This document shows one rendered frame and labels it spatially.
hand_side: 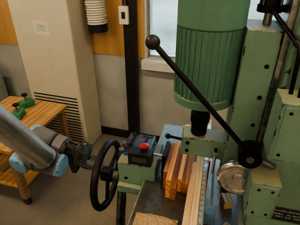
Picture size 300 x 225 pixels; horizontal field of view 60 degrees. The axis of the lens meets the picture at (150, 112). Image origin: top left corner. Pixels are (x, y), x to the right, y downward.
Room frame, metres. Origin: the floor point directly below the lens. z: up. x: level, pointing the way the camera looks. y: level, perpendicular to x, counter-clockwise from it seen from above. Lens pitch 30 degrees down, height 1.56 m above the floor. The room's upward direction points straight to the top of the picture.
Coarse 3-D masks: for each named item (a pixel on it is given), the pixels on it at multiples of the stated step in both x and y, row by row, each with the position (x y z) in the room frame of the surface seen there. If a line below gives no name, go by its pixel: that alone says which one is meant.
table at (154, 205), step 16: (176, 128) 0.98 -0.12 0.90; (160, 176) 0.68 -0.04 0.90; (128, 192) 0.66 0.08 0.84; (144, 192) 0.60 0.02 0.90; (160, 192) 0.60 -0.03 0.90; (176, 192) 0.60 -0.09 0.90; (144, 208) 0.54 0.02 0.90; (160, 208) 0.54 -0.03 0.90; (176, 208) 0.54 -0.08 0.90; (128, 224) 0.48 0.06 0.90
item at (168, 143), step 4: (168, 144) 0.74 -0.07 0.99; (164, 148) 0.72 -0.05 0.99; (168, 148) 0.72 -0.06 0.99; (164, 152) 0.69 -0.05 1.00; (168, 152) 0.71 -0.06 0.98; (160, 156) 0.71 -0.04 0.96; (164, 156) 0.67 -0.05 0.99; (160, 160) 0.71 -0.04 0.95; (164, 160) 0.67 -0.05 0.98; (164, 164) 0.67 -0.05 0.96
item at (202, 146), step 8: (184, 128) 0.73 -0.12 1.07; (184, 136) 0.68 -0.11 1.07; (192, 136) 0.68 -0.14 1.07; (200, 136) 0.68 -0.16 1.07; (208, 136) 0.68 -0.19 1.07; (216, 136) 0.68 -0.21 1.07; (224, 136) 0.68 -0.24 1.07; (184, 144) 0.68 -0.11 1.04; (192, 144) 0.67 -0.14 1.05; (200, 144) 0.66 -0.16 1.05; (208, 144) 0.66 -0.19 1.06; (216, 144) 0.65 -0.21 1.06; (224, 144) 0.65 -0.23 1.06; (184, 152) 0.68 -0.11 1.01; (192, 152) 0.67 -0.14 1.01; (200, 152) 0.66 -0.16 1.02; (208, 152) 0.66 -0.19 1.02
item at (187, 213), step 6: (198, 156) 0.74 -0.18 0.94; (192, 162) 0.70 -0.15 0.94; (192, 168) 0.67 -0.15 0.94; (192, 180) 0.62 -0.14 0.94; (192, 186) 0.59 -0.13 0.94; (192, 192) 0.57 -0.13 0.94; (186, 198) 0.54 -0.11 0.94; (192, 198) 0.54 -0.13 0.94; (186, 204) 0.52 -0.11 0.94; (186, 210) 0.50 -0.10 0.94; (186, 216) 0.48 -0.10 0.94; (186, 222) 0.46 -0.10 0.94
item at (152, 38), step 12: (156, 36) 0.59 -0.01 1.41; (156, 48) 0.59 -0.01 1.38; (168, 60) 0.58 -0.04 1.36; (180, 72) 0.57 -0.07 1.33; (192, 84) 0.57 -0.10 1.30; (228, 132) 0.54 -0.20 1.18; (240, 144) 0.53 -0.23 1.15; (252, 144) 0.53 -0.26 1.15; (240, 156) 0.51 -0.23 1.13; (252, 156) 0.51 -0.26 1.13; (252, 168) 0.51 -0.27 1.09
